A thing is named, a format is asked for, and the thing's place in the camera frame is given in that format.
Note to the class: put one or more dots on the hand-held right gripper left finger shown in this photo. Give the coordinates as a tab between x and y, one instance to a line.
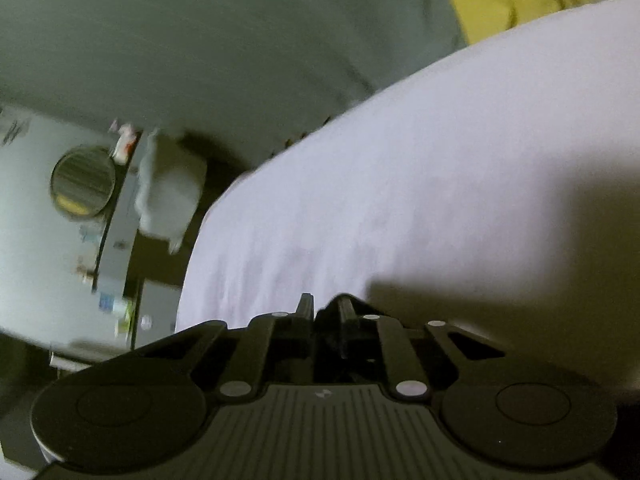
304	321

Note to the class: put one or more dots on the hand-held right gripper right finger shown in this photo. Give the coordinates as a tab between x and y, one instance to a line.
345	326

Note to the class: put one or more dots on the white bed sheet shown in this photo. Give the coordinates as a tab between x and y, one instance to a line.
425	185

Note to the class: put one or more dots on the pale grey cloth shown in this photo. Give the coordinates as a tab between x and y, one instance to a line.
170	195

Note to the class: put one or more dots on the small red white item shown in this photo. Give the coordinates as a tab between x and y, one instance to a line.
124	142

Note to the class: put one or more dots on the round mirror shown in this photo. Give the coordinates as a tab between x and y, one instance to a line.
82	180

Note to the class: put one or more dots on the smooth green curtain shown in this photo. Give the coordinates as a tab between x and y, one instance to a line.
200	35

